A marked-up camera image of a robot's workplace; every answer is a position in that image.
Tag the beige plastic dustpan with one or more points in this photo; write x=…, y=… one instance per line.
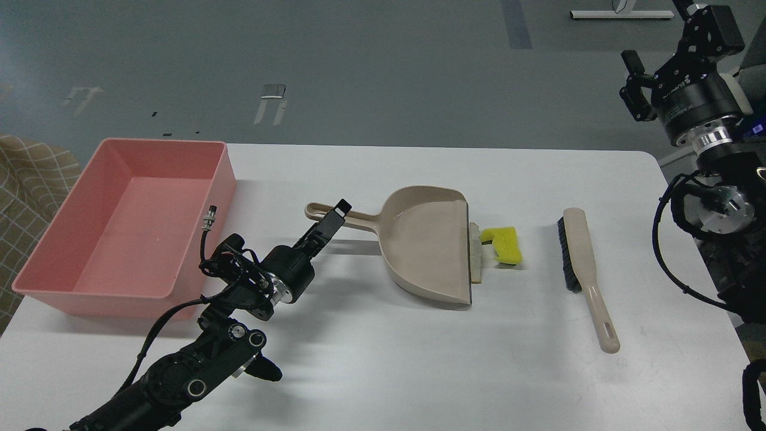
x=424, y=236

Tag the yellow sponge piece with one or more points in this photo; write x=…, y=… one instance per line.
x=505, y=244

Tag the grey office chair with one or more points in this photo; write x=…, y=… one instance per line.
x=747, y=83

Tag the white stand base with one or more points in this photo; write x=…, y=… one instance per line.
x=622, y=10

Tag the pink plastic bin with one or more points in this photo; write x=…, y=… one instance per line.
x=126, y=241

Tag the beige hand brush black bristles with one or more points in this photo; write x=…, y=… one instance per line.
x=580, y=274

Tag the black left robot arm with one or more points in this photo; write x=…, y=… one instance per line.
x=225, y=347

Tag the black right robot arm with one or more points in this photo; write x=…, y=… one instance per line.
x=722, y=205

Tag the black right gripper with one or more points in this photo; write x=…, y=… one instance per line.
x=688, y=91

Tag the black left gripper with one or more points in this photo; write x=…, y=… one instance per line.
x=292, y=265

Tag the beige checkered cloth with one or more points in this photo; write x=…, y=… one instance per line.
x=35, y=180

